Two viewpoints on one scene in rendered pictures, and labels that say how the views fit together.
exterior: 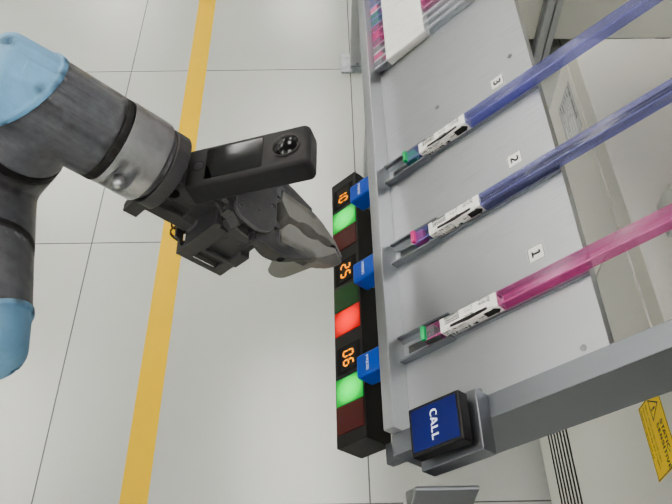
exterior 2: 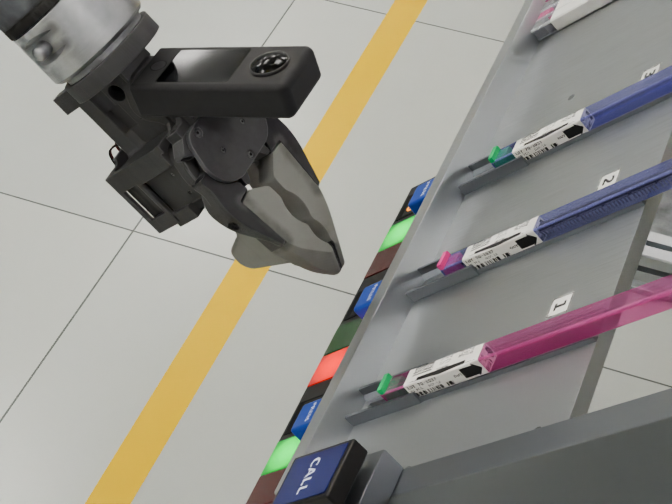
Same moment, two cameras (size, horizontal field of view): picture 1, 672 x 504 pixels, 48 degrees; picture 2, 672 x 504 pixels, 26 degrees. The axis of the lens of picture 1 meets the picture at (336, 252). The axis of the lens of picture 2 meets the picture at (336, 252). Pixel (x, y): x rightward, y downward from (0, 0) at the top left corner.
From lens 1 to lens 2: 33 cm
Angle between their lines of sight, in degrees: 16
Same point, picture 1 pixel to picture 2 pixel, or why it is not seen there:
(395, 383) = (321, 440)
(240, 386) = not seen: outside the picture
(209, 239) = (148, 170)
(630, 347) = (570, 429)
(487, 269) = (501, 318)
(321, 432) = not seen: outside the picture
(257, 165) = (223, 80)
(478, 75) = (636, 62)
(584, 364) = (515, 444)
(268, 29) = not seen: outside the picture
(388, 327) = (350, 368)
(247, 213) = (202, 146)
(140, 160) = (74, 30)
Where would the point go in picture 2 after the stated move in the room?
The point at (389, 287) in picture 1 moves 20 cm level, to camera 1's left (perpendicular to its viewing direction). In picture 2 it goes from (383, 320) to (108, 235)
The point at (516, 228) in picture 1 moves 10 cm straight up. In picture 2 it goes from (559, 270) to (580, 140)
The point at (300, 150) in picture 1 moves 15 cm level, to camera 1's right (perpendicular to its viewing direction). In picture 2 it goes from (282, 73) to (523, 137)
